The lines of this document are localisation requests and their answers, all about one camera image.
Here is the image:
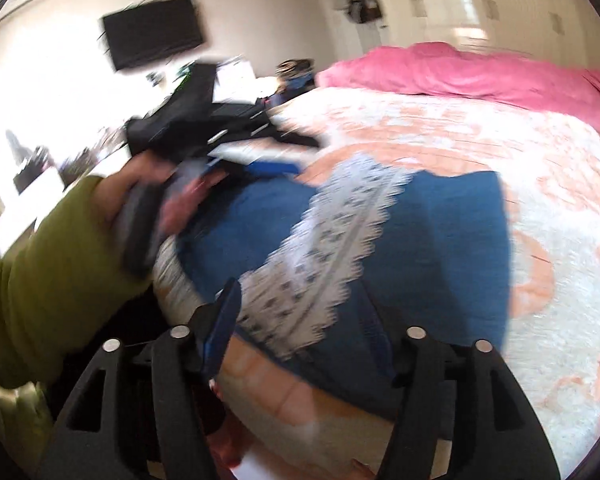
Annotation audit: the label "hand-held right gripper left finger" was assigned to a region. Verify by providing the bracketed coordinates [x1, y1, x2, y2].
[50, 279, 243, 480]

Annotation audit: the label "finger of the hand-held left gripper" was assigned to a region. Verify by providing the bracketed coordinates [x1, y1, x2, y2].
[257, 122, 323, 151]
[207, 159, 302, 182]

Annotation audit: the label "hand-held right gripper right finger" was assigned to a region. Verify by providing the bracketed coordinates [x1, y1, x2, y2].
[361, 285, 561, 480]

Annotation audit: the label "blue denim pants lace trim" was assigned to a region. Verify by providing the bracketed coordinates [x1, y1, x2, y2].
[177, 152, 512, 413]

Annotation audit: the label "person's left forearm green sleeve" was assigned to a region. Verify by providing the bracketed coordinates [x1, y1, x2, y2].
[0, 175, 156, 391]

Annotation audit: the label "person's left hand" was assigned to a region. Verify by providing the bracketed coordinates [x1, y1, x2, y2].
[92, 152, 231, 243]

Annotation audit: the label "stack of folded clothes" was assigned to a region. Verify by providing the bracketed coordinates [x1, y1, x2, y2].
[274, 59, 317, 107]

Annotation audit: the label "white door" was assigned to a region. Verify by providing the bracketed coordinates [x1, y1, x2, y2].
[314, 0, 412, 55]

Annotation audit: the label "dark hanging bags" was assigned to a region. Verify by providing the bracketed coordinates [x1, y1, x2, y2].
[332, 0, 384, 24]

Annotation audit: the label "pink duvet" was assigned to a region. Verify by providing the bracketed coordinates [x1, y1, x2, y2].
[316, 42, 600, 142]

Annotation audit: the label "white desk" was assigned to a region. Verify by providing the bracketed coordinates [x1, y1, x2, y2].
[0, 127, 112, 257]

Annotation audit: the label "white peach floral blanket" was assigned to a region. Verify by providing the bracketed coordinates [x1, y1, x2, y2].
[150, 87, 600, 467]

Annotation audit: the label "white wardrobe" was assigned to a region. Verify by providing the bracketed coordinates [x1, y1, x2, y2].
[405, 0, 600, 67]

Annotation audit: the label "black wall television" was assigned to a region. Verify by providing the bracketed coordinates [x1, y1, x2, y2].
[102, 0, 205, 73]

